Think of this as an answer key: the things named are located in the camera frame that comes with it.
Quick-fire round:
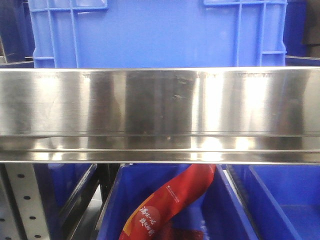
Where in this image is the lower middle blue bin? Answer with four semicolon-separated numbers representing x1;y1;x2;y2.
97;163;258;240

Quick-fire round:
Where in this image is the large blue bin on shelf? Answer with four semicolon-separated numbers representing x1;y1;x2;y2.
29;0;287;68

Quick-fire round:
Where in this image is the lower right blue bin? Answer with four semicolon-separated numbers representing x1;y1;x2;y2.
226;165;320;240

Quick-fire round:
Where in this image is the red printed snack bag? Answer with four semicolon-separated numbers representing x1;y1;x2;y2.
119;164;217;240

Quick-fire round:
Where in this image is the perforated grey shelf upright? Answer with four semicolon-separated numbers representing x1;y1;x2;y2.
0;163;52;240

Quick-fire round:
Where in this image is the stainless steel shelf rail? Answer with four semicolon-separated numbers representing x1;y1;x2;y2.
0;67;320;165

